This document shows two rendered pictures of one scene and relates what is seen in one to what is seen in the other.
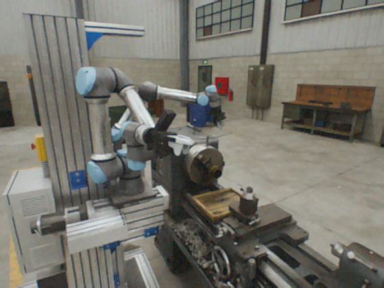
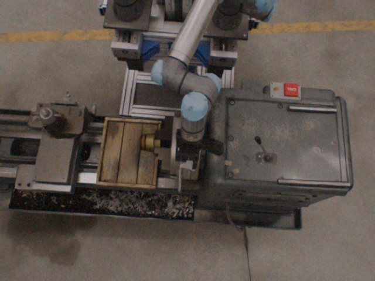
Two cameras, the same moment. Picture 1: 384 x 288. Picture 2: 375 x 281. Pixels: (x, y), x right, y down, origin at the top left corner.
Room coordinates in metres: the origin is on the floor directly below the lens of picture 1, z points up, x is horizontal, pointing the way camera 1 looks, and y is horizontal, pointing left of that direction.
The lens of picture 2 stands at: (2.05, -0.51, 2.55)
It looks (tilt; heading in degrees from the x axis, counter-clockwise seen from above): 72 degrees down; 116
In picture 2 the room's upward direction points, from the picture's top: 5 degrees clockwise
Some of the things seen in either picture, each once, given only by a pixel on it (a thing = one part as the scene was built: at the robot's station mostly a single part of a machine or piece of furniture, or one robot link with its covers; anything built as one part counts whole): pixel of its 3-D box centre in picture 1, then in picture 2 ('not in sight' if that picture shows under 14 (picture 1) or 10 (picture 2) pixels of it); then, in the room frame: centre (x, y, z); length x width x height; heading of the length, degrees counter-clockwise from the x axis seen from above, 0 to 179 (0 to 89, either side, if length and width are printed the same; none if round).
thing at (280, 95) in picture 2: not in sight; (283, 93); (2.10, 0.29, 1.23); 0.13 x 0.08 x 0.05; 28
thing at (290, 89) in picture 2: not in sight; (290, 90); (2.12, 0.30, 1.26); 0.06 x 0.06 x 0.02; 28
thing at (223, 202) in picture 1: (223, 202); (130, 152); (1.58, -0.23, 0.89); 0.36 x 0.30 x 0.04; 118
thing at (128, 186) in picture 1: (130, 182); (126, 2); (1.23, 0.33, 1.21); 0.15 x 0.15 x 0.10
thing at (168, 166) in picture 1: (181, 153); (269, 148); (2.17, 0.10, 1.06); 0.59 x 0.48 x 0.39; 28
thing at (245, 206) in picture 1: (248, 204); (53, 121); (1.24, -0.33, 1.07); 0.07 x 0.07 x 0.10; 28
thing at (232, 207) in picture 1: (244, 213); (63, 126); (1.26, -0.31, 0.99); 0.20 x 0.10 x 0.05; 28
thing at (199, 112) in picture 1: (198, 112); not in sight; (8.55, -0.25, 0.44); 0.59 x 0.59 x 0.88
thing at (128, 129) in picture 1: (134, 132); not in sight; (0.95, 0.23, 1.56); 0.11 x 0.08 x 0.09; 48
